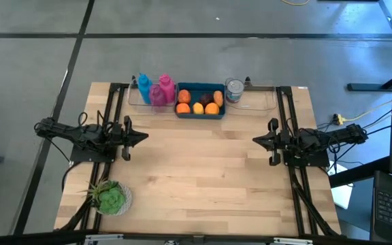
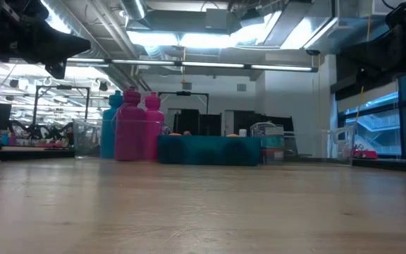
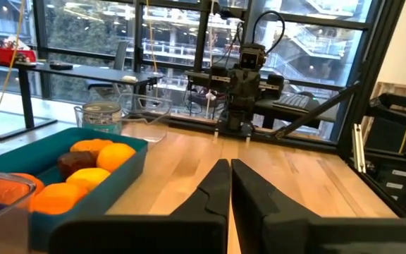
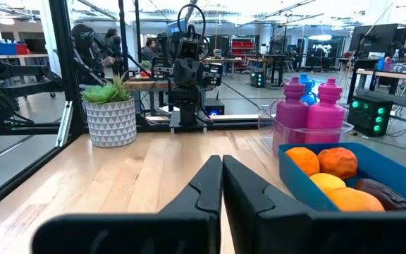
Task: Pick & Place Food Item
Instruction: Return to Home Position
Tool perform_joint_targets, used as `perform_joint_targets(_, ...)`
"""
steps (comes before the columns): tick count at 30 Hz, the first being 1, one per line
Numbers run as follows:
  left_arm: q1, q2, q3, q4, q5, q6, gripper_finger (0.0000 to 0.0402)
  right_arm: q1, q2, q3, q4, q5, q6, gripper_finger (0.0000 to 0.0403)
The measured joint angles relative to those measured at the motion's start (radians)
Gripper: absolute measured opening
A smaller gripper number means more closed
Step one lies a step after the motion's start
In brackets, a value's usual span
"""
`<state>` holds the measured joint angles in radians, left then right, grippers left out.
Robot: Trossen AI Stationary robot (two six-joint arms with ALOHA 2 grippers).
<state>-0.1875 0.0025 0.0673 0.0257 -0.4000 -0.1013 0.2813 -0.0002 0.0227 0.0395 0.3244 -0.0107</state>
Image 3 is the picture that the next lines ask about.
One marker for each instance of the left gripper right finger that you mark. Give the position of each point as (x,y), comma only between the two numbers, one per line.
(259,211)

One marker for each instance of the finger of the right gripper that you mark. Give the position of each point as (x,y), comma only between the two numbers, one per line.
(276,84)
(219,75)

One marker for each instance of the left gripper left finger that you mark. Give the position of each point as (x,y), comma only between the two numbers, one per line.
(213,197)

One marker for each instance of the round orange toy fruit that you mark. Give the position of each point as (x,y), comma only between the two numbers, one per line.
(115,157)

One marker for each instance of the tin can with blue label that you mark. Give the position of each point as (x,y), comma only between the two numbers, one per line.
(101,127)
(101,109)

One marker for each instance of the yellow toy lemon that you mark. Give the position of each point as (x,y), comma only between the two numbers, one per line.
(88,177)

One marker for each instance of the orange oblong toy vegetable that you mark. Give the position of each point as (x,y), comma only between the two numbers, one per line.
(90,145)

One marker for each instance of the dark brown toy food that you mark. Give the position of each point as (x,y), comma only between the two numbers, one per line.
(76,162)

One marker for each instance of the orange soft cube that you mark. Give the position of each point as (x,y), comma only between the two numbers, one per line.
(56,199)

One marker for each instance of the reddish orange toy fruit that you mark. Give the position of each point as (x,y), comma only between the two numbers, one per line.
(2,190)

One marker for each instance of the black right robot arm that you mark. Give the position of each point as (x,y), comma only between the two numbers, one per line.
(238,116)

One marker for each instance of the black laptop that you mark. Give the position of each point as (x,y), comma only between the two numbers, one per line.
(294,101)

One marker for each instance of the clear plastic bin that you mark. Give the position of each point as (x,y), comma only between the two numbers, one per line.
(9,225)
(146,106)

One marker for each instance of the small white desk object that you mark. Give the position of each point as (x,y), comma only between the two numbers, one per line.
(129,78)

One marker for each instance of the teal plastic bin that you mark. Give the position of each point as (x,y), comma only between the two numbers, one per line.
(125,169)

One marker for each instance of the grey office chair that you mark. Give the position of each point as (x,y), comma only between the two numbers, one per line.
(118,60)

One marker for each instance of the black desk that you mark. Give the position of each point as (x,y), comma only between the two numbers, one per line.
(93,72)

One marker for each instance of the black equipment with white labels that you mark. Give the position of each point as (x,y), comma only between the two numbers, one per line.
(397,134)

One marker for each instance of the large dark framed window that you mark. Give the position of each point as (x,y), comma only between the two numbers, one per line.
(93,31)

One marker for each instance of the black remote control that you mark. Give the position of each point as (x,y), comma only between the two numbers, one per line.
(61,65)

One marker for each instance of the black table foot bar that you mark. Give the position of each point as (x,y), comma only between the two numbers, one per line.
(23,130)

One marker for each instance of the small red object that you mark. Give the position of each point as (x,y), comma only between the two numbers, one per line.
(12,54)

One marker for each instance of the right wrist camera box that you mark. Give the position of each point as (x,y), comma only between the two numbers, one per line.
(251,56)

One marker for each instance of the black metal rig frame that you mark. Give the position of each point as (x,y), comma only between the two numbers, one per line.
(372,70)

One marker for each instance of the silver aluminium bracket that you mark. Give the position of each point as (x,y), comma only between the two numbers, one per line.
(358,148)

